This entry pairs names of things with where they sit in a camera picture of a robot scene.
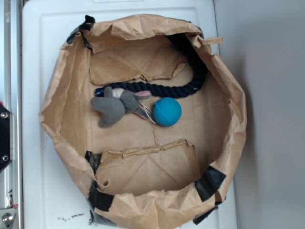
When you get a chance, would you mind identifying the gray plush bunny toy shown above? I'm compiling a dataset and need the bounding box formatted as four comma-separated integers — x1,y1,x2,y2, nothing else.
91,86,152,128

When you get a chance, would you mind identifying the teal rubber ball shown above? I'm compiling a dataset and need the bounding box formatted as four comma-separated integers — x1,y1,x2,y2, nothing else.
152,97,182,126

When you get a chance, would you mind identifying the brown paper bag bin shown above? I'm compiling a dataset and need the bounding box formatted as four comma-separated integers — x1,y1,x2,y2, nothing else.
40,14,247,229

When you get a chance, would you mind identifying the white plastic tray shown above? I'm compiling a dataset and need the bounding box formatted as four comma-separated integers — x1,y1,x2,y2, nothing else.
21,0,239,229

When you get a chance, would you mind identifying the dark navy rope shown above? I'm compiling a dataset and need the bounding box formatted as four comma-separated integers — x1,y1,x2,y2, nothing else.
95,33,208,99

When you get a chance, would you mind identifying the black mounting bracket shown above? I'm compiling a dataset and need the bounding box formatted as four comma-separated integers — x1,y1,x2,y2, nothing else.
0,103,11,172

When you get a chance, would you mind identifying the metal frame rail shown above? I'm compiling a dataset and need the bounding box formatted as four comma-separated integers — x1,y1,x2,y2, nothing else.
0,0,24,229

